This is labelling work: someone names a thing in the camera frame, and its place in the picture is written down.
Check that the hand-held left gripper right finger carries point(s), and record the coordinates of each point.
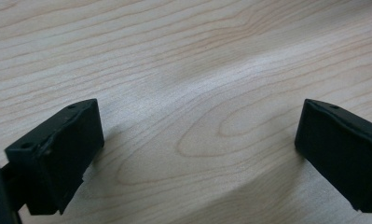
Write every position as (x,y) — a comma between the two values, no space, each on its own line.
(342,149)

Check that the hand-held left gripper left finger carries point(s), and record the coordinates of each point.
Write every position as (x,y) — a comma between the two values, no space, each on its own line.
(57,155)

